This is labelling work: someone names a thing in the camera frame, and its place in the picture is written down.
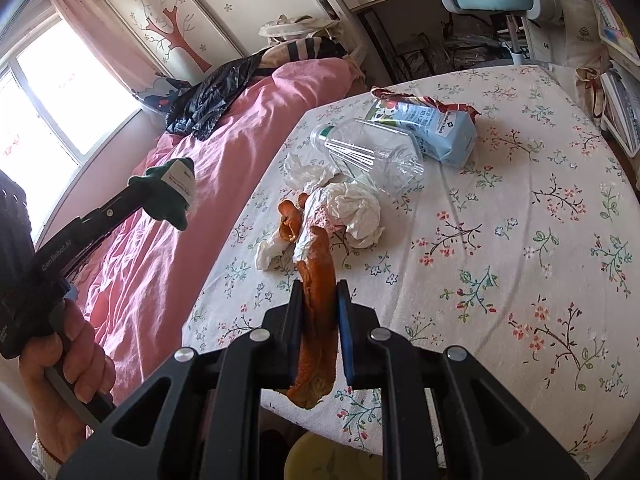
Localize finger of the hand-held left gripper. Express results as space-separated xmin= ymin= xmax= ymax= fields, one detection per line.
xmin=65 ymin=177 xmax=153 ymax=271

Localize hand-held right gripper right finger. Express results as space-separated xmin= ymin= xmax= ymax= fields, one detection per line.
xmin=336 ymin=279 xmax=591 ymax=480

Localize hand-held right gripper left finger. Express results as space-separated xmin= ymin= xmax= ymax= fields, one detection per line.
xmin=56 ymin=280 xmax=304 ymax=480

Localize green cloth with white label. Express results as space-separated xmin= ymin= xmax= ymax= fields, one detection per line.
xmin=127 ymin=157 xmax=197 ymax=232

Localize white torn paper piece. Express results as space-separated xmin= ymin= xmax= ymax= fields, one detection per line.
xmin=256 ymin=232 xmax=301 ymax=272

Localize small curled orange peel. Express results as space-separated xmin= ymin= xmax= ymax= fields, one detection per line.
xmin=277 ymin=199 xmax=307 ymax=243

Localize large white tissue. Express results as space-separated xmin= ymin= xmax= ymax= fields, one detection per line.
xmin=324 ymin=182 xmax=387 ymax=250

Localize yellow round bin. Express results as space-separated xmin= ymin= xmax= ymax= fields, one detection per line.
xmin=284 ymin=430 xmax=388 ymax=480

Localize clear plastic bottle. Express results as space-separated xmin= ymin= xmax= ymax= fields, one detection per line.
xmin=310 ymin=119 xmax=428 ymax=196

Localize red and white wrapper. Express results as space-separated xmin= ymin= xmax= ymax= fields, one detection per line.
xmin=370 ymin=86 xmax=482 ymax=117

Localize person's left forearm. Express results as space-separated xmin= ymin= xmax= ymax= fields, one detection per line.
xmin=31 ymin=435 xmax=63 ymax=467

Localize person's left hand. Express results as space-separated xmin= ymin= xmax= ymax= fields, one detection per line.
xmin=19 ymin=299 xmax=117 ymax=461

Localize pink blanket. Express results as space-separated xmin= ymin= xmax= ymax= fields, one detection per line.
xmin=65 ymin=57 xmax=366 ymax=396

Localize window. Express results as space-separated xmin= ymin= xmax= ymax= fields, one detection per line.
xmin=0 ymin=10 xmax=141 ymax=231

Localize black plastic bag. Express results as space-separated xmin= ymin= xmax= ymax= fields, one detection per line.
xmin=165 ymin=52 xmax=273 ymax=141

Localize pink curtain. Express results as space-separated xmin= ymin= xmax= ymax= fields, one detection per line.
xmin=47 ymin=0 xmax=166 ymax=96

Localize floral bed sheet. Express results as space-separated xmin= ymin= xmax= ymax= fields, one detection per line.
xmin=181 ymin=62 xmax=640 ymax=480

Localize white wardrobe with tree print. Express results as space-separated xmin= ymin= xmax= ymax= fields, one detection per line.
xmin=92 ymin=0 xmax=346 ymax=81

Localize light blue carton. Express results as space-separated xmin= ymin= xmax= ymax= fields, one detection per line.
xmin=365 ymin=97 xmax=478 ymax=168

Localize black striped cloth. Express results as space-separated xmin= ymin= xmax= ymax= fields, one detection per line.
xmin=260 ymin=35 xmax=351 ymax=68

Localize beige tote bag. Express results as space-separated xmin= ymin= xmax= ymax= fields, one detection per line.
xmin=258 ymin=16 xmax=341 ymax=41

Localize clear plastic bags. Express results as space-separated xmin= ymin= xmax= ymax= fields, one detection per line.
xmin=395 ymin=15 xmax=506 ymax=81

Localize stack of books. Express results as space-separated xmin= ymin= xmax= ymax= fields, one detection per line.
xmin=585 ymin=0 xmax=640 ymax=161

